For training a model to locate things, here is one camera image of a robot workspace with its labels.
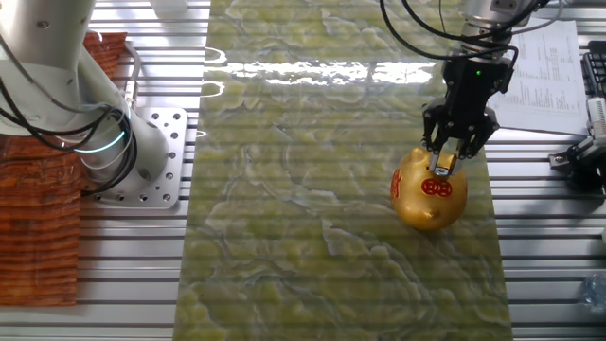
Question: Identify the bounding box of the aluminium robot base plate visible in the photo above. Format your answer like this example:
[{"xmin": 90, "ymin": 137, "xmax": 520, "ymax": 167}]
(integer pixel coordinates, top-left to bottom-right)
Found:
[{"xmin": 80, "ymin": 106, "xmax": 189, "ymax": 210}]

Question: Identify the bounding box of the brown wood-grain board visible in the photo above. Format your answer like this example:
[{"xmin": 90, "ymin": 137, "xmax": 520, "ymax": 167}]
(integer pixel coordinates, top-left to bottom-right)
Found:
[{"xmin": 0, "ymin": 30, "xmax": 129, "ymax": 308}]

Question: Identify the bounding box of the golden piggy bank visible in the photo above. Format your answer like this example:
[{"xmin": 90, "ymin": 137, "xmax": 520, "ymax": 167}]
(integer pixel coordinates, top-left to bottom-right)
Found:
[{"xmin": 389, "ymin": 146, "xmax": 469, "ymax": 232}]

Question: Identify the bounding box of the translucent plastic tray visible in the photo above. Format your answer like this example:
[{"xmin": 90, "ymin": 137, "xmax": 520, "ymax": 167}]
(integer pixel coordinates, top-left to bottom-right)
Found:
[{"xmin": 149, "ymin": 0, "xmax": 189, "ymax": 14}]

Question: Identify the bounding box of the black keyboard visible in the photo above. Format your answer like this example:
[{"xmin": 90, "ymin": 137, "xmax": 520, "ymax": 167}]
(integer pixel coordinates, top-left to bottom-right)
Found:
[{"xmin": 580, "ymin": 40, "xmax": 606, "ymax": 99}]

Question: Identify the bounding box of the clear plastic water bottle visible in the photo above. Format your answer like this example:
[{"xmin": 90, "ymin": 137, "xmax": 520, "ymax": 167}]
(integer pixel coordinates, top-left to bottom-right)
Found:
[{"xmin": 581, "ymin": 272, "xmax": 606, "ymax": 314}]

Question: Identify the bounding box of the grey base cable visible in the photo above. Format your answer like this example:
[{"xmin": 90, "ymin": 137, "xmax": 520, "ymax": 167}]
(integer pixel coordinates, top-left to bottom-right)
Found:
[{"xmin": 120, "ymin": 40, "xmax": 143, "ymax": 113}]

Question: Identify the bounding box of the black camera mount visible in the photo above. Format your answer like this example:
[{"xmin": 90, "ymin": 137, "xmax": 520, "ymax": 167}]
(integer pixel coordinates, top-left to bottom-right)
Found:
[{"xmin": 565, "ymin": 158, "xmax": 606, "ymax": 193}]

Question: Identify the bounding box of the green marble pattern mat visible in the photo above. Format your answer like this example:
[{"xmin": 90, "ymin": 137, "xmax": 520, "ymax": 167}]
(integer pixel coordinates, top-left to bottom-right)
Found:
[{"xmin": 172, "ymin": 0, "xmax": 514, "ymax": 341}]

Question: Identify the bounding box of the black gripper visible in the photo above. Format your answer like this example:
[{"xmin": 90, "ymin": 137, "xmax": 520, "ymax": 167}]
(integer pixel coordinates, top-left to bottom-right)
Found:
[{"xmin": 420, "ymin": 54, "xmax": 515, "ymax": 177}]

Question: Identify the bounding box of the printed paper sheet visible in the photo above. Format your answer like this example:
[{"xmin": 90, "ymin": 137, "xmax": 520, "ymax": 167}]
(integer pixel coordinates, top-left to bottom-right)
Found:
[{"xmin": 490, "ymin": 18, "xmax": 591, "ymax": 136}]

